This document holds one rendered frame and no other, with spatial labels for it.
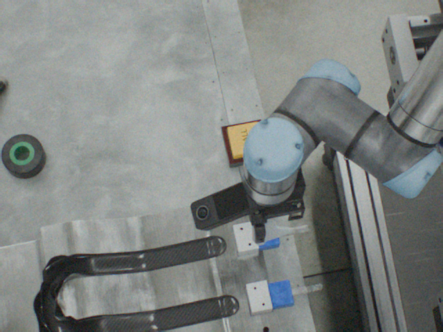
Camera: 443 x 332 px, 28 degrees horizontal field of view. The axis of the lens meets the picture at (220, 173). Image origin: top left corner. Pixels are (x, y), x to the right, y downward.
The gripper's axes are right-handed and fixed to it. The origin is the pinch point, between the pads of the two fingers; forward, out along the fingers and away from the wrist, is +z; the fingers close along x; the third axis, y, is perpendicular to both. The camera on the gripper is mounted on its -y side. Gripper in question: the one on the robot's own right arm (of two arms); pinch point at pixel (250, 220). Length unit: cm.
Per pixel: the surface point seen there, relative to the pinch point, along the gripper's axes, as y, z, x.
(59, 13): -27, 21, 57
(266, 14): 27, 101, 90
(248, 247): -0.7, 9.1, -2.1
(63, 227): -31.3, 7.2, 7.3
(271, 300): 1.3, 10.4, -11.7
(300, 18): 37, 101, 87
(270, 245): 3.2, 10.6, -2.2
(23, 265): -40.4, 14.6, 4.0
